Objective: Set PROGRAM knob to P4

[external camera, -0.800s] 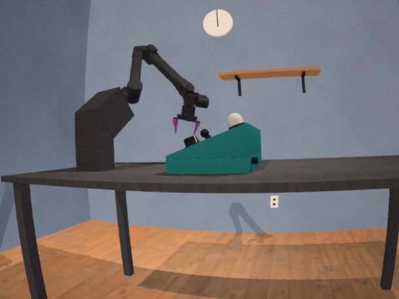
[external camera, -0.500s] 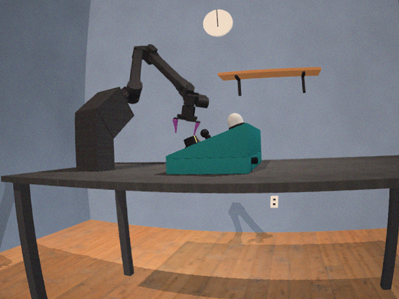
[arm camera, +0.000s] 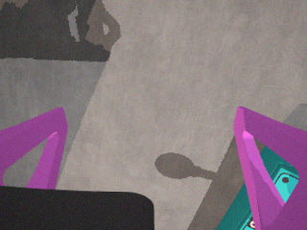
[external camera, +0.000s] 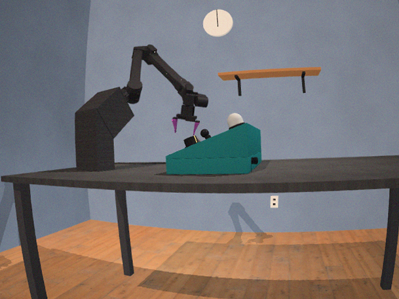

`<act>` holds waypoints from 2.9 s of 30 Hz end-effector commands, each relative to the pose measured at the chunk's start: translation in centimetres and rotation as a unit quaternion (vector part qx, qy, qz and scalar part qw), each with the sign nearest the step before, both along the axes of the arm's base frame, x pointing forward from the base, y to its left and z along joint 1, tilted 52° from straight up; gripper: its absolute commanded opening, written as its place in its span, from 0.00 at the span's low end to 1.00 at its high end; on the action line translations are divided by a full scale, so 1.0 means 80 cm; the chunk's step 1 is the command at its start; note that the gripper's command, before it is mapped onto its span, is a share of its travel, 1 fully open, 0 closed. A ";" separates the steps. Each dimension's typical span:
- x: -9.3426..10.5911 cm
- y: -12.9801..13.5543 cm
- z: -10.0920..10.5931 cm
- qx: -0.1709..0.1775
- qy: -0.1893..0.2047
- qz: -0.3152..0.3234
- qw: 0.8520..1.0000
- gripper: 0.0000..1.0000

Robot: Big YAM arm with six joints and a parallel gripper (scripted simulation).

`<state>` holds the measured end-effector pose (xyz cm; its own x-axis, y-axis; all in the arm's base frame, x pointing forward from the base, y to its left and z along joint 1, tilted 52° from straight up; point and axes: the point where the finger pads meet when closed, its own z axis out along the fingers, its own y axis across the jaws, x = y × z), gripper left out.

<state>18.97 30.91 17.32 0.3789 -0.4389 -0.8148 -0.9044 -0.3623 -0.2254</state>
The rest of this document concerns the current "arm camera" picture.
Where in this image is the teal control console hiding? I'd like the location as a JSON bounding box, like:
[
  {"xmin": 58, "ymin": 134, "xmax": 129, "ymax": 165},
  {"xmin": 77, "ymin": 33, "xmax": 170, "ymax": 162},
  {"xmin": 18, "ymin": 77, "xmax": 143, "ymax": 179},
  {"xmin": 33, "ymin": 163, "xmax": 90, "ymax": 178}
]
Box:
[{"xmin": 216, "ymin": 146, "xmax": 298, "ymax": 230}]

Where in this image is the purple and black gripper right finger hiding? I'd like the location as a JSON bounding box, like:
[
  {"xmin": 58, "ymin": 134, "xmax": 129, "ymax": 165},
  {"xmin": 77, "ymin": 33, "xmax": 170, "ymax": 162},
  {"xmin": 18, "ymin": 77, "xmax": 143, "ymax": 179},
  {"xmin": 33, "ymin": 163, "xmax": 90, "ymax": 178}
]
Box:
[{"xmin": 233, "ymin": 106, "xmax": 307, "ymax": 230}]

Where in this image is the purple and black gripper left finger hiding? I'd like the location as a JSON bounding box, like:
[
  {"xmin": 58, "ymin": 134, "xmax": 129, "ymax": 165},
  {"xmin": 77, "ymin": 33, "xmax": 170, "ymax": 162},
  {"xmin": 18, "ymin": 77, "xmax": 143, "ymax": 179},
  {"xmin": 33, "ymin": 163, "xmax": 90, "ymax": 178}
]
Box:
[{"xmin": 0, "ymin": 107, "xmax": 68, "ymax": 189}]

